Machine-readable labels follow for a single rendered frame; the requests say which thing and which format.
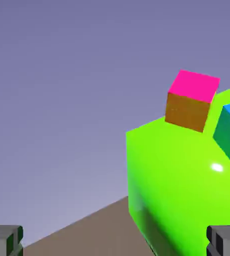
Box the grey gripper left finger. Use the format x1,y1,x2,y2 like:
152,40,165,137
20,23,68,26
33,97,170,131
0,224,25,256

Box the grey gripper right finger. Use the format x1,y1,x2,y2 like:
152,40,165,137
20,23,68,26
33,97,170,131
206,224,230,256

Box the small pink cube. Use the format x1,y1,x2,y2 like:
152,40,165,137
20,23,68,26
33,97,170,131
164,69,221,134

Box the large green box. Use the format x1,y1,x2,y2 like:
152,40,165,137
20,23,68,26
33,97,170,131
125,88,230,256

